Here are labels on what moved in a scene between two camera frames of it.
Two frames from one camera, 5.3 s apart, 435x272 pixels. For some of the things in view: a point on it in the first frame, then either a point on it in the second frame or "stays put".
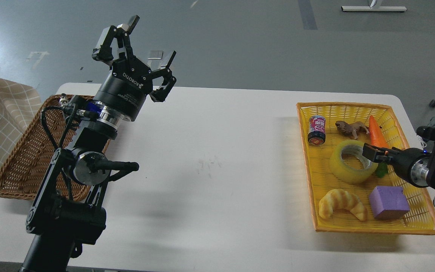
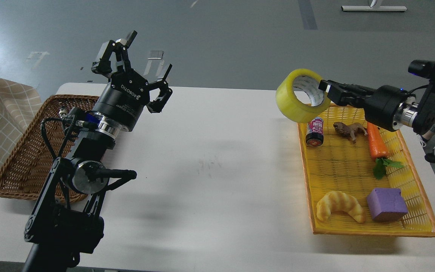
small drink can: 316,134 stays put
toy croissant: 337,198 stays put
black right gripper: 411,164 → 381,107
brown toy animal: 351,129 stays put
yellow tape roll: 343,173 → 306,81
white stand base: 373,8 stays put
